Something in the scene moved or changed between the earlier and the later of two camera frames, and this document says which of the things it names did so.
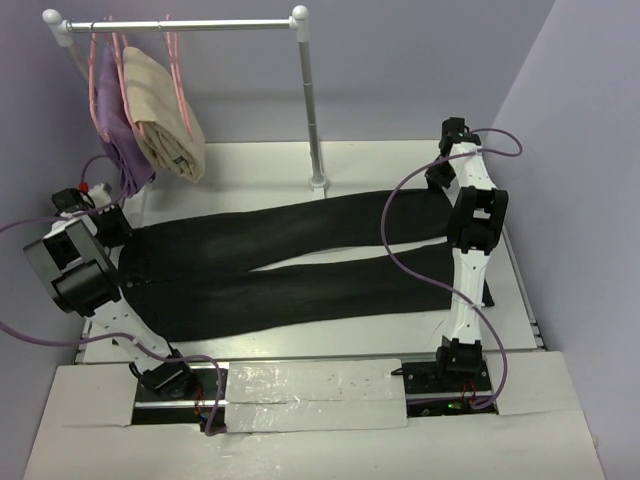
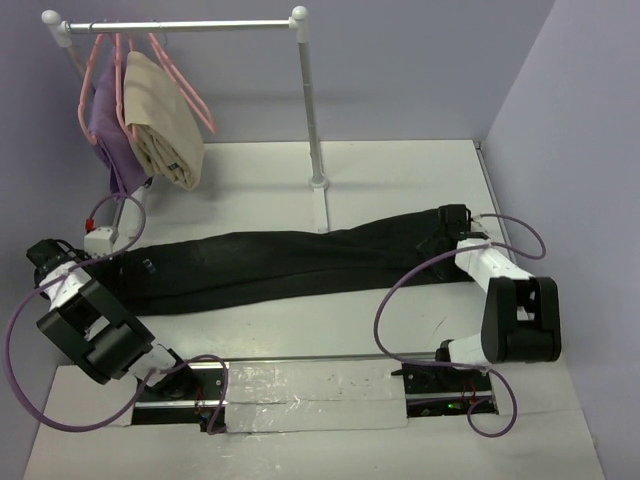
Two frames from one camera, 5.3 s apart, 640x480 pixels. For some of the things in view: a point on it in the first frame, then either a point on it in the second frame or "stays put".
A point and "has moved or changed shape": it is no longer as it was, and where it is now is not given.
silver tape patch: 266,396 stays put
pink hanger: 173,50 → 186,87
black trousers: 202,272 has moved or changed shape
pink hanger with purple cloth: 104,79 → 81,109
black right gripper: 435,181 → 429,245
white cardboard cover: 538,433 stays put
